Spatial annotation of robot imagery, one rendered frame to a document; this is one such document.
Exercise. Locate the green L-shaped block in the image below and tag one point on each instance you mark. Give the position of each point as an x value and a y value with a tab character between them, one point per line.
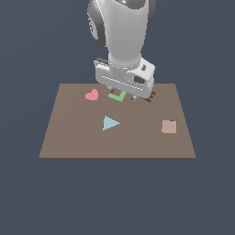
117	97

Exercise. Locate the red heart block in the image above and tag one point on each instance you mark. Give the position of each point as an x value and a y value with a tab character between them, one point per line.
92	95

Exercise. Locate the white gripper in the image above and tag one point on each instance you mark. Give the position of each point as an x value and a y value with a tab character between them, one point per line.
122	79

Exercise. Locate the light blue triangle block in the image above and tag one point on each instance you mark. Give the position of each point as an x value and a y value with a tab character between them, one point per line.
110	123

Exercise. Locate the tan square block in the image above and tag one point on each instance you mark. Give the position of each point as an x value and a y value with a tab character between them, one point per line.
169	126

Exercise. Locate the dark brown zigzag block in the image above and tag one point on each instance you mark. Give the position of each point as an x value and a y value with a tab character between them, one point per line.
150	97

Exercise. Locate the brown board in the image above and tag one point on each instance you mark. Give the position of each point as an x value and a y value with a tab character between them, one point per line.
117	128

